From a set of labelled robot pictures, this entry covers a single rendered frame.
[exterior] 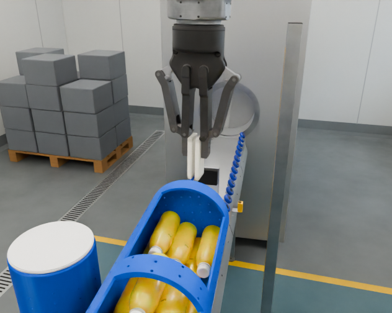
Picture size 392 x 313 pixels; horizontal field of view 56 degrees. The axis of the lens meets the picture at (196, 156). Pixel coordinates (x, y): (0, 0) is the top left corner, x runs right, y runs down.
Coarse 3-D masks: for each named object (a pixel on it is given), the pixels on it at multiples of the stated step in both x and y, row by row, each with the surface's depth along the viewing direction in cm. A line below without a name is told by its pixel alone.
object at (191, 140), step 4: (192, 136) 58; (196, 136) 59; (188, 140) 58; (192, 140) 58; (188, 144) 58; (192, 144) 58; (188, 148) 58; (192, 148) 58; (188, 152) 58; (192, 152) 59; (188, 156) 59; (192, 156) 59; (188, 160) 59; (192, 160) 59; (188, 164) 59; (192, 164) 59; (188, 168) 59; (192, 168) 60; (188, 172) 60; (192, 172) 60; (188, 176) 60; (192, 176) 60
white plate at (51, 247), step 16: (48, 224) 137; (64, 224) 137; (80, 224) 137; (16, 240) 128; (32, 240) 128; (48, 240) 128; (64, 240) 128; (80, 240) 128; (16, 256) 120; (32, 256) 120; (48, 256) 120; (64, 256) 120; (80, 256) 120; (32, 272) 114; (48, 272) 114
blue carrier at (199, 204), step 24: (168, 192) 129; (192, 192) 127; (144, 216) 113; (192, 216) 131; (216, 216) 129; (144, 240) 125; (120, 264) 91; (144, 264) 87; (168, 264) 88; (216, 264) 103; (120, 288) 106; (192, 288) 86; (96, 312) 78
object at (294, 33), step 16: (288, 32) 153; (288, 48) 155; (288, 64) 158; (288, 80) 161; (288, 96) 163; (288, 112) 166; (288, 128) 169; (288, 144) 172; (272, 192) 184; (272, 208) 187; (272, 224) 191; (272, 240) 195; (272, 256) 199; (272, 272) 203; (272, 288) 207
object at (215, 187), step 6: (204, 168) 170; (210, 168) 170; (216, 168) 169; (204, 174) 170; (210, 174) 169; (216, 174) 169; (198, 180) 172; (204, 180) 171; (210, 180) 170; (216, 180) 170; (210, 186) 174; (216, 186) 173; (216, 192) 174
